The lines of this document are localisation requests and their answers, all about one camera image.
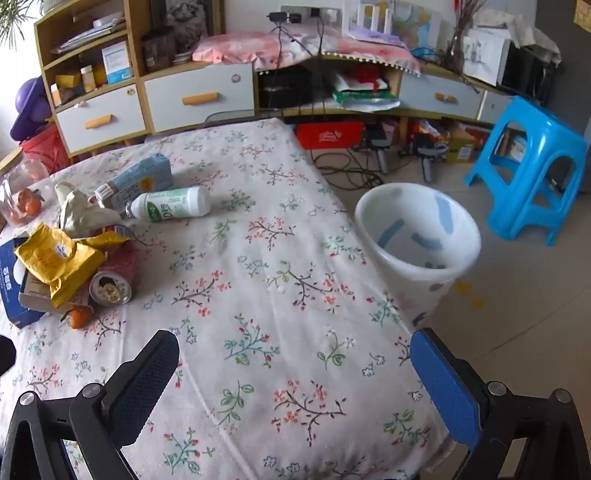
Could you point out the narrow grey drawer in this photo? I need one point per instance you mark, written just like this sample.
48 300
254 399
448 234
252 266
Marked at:
495 107

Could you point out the white microwave oven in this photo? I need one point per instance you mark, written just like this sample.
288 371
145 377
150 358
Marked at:
489 57

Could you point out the purple hat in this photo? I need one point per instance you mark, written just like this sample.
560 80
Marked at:
30 104

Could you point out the beige cloth on microwave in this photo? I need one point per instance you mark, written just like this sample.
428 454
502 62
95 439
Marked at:
521 27

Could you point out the pink floral cloth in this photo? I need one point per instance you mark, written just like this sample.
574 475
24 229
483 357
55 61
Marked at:
351 48

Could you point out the yellow wall note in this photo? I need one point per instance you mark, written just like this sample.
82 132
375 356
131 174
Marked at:
582 11

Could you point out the wooden shelf cabinet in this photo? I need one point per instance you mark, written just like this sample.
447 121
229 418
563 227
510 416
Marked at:
134 27

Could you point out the yellow snack packet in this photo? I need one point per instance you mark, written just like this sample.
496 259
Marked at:
55 258

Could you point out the black box device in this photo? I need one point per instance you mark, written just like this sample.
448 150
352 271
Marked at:
284 90

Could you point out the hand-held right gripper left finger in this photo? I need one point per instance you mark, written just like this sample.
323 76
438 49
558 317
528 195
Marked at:
143 392

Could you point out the green and white packet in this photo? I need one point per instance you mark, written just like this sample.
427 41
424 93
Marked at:
364 98

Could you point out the red flat box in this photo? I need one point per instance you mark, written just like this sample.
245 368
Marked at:
330 134

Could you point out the white bottle green label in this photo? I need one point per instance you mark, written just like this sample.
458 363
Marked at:
178 203

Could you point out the blue and white tissue box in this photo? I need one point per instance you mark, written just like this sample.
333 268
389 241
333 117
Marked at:
9 286

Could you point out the cat picture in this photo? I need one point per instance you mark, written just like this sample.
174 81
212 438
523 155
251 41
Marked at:
187 18

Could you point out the white toy stand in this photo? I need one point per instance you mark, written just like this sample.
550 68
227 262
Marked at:
369 18

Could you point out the red drink can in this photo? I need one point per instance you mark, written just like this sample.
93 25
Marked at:
115 229
117 277

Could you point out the brown cardboard box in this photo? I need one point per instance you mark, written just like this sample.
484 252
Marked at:
461 145

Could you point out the floral tablecloth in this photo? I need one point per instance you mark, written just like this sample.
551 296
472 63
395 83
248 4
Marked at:
258 300

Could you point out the printed paper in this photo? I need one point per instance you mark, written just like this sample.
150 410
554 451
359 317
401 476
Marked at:
81 214

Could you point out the light blue carton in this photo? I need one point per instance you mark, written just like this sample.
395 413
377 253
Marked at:
138 177

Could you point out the small orange mandarin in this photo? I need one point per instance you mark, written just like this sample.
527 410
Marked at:
82 317

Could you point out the blue and white shelf box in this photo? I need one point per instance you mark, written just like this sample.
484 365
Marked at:
116 62

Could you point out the vase with dry twigs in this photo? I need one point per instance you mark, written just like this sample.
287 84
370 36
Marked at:
457 46

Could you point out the red bag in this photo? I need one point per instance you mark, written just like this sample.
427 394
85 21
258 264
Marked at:
44 150

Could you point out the grey power strip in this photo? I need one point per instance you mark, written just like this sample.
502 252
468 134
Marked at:
304 14

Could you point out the clear bag with tomatoes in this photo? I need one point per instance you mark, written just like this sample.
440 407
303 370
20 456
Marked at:
21 198

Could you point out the green potted plant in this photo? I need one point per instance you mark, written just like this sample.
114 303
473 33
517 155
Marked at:
18 11

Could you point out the white plastic wastebasket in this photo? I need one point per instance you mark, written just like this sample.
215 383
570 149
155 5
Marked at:
415 290

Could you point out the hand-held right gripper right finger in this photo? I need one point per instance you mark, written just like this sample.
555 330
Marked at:
445 392

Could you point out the blue plastic stool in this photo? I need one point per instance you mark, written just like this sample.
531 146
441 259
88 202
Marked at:
531 138

